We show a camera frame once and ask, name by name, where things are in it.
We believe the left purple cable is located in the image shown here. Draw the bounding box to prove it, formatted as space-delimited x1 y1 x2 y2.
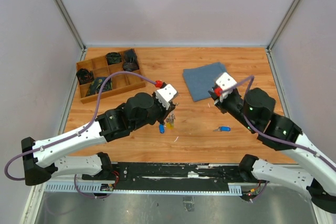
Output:
4 71 161 200

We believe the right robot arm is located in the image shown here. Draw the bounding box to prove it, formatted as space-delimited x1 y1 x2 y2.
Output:
209 86 335 214

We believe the folded blue towel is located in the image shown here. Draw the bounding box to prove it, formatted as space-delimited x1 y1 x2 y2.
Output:
182 62 227 102

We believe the rolled tie with red pattern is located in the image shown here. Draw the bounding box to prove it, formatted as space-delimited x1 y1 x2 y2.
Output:
76 68 94 85

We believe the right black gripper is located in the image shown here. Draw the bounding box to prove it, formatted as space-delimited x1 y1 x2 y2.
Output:
207 90 256 131

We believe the rolled dark tie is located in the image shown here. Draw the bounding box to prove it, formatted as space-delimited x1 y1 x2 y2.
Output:
106 52 122 65

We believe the rolled brown-black tie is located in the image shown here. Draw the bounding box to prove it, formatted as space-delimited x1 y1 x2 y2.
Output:
122 62 139 72

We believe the large keyring with tagged keys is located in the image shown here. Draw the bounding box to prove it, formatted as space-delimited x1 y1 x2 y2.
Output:
165 103 179 129

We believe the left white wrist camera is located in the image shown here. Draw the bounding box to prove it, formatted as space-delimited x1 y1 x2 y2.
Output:
154 84 179 108

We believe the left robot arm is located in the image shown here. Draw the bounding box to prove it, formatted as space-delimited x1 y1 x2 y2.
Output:
21 88 178 186

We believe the blue green patterned tie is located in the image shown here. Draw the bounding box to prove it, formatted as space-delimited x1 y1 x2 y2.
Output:
85 77 112 97

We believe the rolled black tie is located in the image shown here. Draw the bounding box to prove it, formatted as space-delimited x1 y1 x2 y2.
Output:
124 49 138 63

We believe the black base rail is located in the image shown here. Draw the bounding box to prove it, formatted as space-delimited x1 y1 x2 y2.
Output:
80 162 259 193

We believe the key with light blue tag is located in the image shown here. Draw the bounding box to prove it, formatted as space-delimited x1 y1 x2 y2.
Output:
213 126 231 132

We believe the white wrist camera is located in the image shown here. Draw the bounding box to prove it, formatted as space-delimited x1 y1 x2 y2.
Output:
154 84 179 108
214 72 237 102

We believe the key with dark blue tag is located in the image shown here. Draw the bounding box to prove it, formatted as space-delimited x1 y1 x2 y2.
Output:
159 124 165 134

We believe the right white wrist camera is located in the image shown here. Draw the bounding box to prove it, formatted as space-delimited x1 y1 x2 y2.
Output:
214 72 237 102

